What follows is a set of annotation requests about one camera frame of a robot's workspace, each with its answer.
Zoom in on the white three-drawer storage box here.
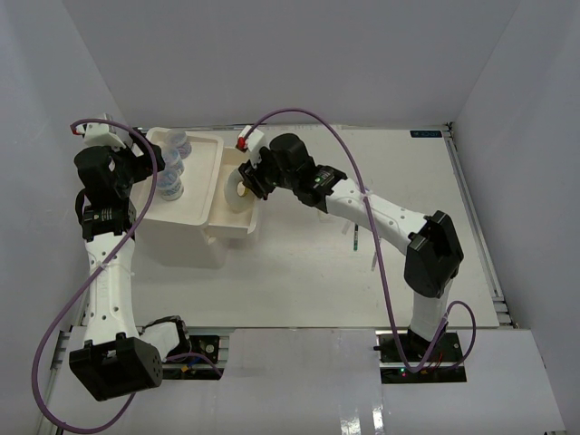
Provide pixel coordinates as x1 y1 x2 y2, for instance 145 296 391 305
136 130 234 269

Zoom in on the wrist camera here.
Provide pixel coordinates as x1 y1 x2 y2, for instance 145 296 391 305
235 125 268 168
72 122 125 150

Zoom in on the dark green pen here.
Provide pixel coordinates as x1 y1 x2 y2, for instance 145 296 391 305
353 224 359 252

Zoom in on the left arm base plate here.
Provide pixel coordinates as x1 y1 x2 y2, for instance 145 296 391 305
162 333 229 381

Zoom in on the clear pen cap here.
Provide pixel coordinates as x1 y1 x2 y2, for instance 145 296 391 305
342 221 353 235

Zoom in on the white top drawer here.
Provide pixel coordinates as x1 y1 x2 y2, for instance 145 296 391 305
206 148 261 239

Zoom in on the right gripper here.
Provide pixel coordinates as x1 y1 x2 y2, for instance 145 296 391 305
239 146 298 198

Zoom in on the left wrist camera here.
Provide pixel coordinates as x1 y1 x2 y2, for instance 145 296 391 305
72 122 125 150

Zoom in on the blue table label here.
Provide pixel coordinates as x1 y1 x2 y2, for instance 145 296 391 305
410 130 442 139

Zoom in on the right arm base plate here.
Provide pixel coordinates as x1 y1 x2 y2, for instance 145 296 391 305
370 334 468 385

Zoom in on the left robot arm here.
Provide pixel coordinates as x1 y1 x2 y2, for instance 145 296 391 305
69 121 192 401

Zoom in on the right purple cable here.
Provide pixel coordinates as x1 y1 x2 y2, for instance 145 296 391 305
244 107 477 375

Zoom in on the clear jar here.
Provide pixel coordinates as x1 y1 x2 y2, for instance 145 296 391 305
156 169 184 201
162 147 185 176
165 129 192 160

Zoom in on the white wide tape roll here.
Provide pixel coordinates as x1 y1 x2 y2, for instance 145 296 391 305
224 169 255 213

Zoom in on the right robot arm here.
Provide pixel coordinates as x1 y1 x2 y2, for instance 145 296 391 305
235 130 464 362

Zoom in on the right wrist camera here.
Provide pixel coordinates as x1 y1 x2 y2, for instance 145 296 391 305
235 125 268 168

